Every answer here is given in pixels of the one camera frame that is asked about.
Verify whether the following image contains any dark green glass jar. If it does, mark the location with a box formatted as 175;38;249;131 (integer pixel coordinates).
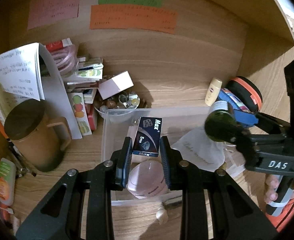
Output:
204;100;243;143

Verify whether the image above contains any white drawstring cloth bag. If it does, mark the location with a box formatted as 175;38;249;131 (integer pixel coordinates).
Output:
171;128;245;178

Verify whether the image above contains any pink white round jar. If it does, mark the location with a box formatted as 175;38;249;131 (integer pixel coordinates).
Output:
126;160;168;199

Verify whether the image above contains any blue Max staples box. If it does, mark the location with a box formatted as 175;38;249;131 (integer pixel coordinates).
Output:
133;116;163;157

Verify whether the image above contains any person right hand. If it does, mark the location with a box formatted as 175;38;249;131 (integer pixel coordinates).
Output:
264;172;294;204

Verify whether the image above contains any blue patchwork zipper pouch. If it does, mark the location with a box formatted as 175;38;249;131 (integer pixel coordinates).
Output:
217;88;250;113

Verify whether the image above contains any black orange round case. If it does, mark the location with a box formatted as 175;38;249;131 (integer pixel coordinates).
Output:
226;76;263;113

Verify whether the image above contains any cream lotion bottle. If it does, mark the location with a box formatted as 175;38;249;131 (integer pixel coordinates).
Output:
204;78;222;106

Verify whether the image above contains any orange green tube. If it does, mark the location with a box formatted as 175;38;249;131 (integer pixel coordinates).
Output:
0;158;16;206

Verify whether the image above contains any brown mug with lid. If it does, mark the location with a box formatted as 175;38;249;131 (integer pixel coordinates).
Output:
4;99;72;172

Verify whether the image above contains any clear plastic storage bin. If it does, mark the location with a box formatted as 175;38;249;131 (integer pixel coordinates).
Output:
101;106;245;206

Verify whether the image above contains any fruit sticker sheet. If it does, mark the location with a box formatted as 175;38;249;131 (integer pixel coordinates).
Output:
68;93;92;136

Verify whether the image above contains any glass bowl of trinkets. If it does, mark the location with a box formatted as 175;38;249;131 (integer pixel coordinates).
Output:
93;90;140;119

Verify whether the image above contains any small white pink box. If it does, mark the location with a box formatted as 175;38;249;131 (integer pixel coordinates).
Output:
98;71;134;100

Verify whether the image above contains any stack of booklets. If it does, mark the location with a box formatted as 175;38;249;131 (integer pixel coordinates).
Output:
63;56;104;103

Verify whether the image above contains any folded printed paper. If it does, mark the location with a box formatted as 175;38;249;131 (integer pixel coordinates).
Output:
0;43;45;101

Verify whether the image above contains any green paper note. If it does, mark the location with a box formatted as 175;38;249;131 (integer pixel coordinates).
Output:
97;0;163;8

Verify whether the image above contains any orange paper note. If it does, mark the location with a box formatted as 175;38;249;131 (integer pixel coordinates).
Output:
89;4;177;34

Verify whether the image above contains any pink sticky note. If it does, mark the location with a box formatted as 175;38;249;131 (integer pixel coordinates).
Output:
27;0;80;30

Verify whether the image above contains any pink coiled cord packet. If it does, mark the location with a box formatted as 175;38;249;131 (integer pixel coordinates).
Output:
45;38;78;76

